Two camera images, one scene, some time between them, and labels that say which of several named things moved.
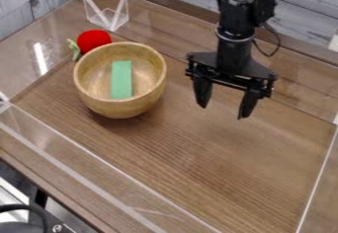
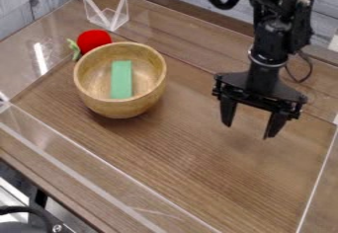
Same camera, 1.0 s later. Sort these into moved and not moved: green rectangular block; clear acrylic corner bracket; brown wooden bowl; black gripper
Moved: black gripper
Not moved: brown wooden bowl; green rectangular block; clear acrylic corner bracket
